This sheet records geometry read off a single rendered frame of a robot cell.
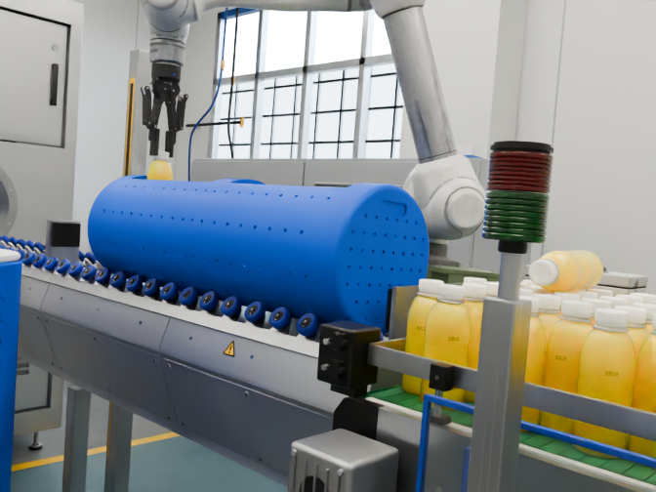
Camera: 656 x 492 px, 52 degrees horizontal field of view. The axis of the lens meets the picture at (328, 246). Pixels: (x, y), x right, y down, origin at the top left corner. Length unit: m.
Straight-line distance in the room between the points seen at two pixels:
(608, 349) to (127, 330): 1.15
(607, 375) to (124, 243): 1.17
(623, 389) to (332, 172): 2.70
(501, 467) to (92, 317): 1.31
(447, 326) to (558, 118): 3.28
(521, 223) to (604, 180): 3.36
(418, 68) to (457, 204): 0.35
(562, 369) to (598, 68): 3.32
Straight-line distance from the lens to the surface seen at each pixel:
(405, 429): 0.99
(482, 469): 0.75
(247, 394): 1.36
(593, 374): 0.90
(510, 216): 0.69
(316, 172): 3.54
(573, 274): 1.09
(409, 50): 1.73
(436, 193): 1.67
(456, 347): 1.00
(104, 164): 6.66
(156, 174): 1.80
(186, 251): 1.48
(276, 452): 1.39
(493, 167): 0.71
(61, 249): 2.28
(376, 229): 1.23
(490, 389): 0.73
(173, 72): 1.83
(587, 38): 4.24
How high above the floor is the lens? 1.18
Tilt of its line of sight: 3 degrees down
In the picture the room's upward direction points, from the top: 4 degrees clockwise
